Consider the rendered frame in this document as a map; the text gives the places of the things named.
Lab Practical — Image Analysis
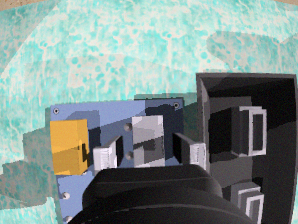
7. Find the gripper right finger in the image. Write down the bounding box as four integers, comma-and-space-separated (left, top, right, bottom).
172, 133, 206, 169

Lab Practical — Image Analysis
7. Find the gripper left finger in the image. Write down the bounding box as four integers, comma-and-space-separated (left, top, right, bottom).
93, 136, 124, 176

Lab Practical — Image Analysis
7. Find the yellow block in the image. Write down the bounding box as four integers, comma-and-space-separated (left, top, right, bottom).
50, 119, 90, 175

